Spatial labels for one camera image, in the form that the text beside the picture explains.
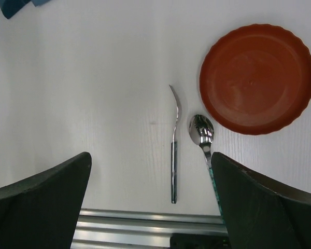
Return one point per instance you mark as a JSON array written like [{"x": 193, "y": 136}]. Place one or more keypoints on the blue letter-print cloth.
[{"x": 10, "y": 7}]

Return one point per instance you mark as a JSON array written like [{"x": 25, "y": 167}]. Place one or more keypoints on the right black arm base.
[{"x": 198, "y": 241}]

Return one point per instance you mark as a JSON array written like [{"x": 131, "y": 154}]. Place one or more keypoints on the aluminium mounting rail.
[{"x": 125, "y": 229}]

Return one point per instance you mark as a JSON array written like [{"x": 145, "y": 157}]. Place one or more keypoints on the red plastic plate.
[{"x": 256, "y": 79}]

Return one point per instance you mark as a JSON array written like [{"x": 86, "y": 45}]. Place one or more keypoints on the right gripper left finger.
[{"x": 41, "y": 211}]

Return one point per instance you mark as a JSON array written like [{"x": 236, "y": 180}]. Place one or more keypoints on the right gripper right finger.
[{"x": 258, "y": 211}]

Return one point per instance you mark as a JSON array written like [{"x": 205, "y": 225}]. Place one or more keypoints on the metal spoon green handle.
[{"x": 201, "y": 131}]

